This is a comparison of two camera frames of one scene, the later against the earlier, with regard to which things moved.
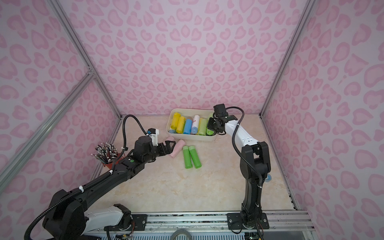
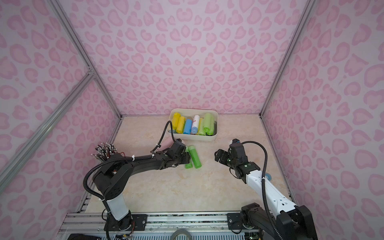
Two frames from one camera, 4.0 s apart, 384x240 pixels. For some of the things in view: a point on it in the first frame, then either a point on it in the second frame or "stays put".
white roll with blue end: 195,125 stays put
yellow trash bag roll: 181,125 stays put
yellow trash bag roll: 175,120 stays put
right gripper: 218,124 → 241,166
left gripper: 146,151 → 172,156
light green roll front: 203,127 stays put
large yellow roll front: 199,126 stays put
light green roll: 209,132 → 207,121
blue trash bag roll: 188,127 stays put
